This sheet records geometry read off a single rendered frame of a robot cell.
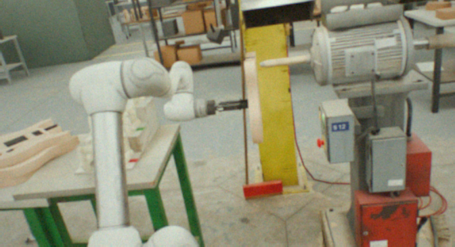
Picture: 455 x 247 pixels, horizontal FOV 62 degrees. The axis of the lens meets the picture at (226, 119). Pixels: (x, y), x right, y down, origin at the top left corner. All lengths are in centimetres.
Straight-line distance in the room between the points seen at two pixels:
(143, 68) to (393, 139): 104
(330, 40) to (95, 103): 93
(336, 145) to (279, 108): 128
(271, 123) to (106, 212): 172
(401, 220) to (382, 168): 28
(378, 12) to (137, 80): 97
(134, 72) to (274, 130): 170
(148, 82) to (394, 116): 106
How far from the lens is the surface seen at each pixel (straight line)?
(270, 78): 263
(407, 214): 190
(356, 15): 163
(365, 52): 160
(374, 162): 173
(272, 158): 288
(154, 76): 125
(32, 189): 183
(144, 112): 190
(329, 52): 159
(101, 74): 131
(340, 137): 146
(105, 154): 127
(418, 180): 195
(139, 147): 180
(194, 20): 653
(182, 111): 180
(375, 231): 191
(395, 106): 175
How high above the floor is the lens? 169
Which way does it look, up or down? 23 degrees down
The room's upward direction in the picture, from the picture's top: 9 degrees counter-clockwise
